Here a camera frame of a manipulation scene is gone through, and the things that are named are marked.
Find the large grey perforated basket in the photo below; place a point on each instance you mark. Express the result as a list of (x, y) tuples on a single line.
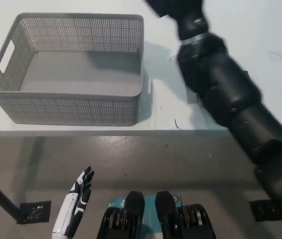
[(81, 69)]

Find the short black thread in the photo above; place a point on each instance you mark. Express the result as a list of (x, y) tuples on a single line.
[(177, 124)]

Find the black table leg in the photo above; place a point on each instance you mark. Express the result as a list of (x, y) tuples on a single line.
[(1, 195)]

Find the thin curved black thread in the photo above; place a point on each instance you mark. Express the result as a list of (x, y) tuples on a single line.
[(275, 54)]

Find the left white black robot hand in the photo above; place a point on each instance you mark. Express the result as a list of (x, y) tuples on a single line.
[(72, 204)]

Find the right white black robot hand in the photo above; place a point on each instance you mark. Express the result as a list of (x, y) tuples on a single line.
[(173, 6)]

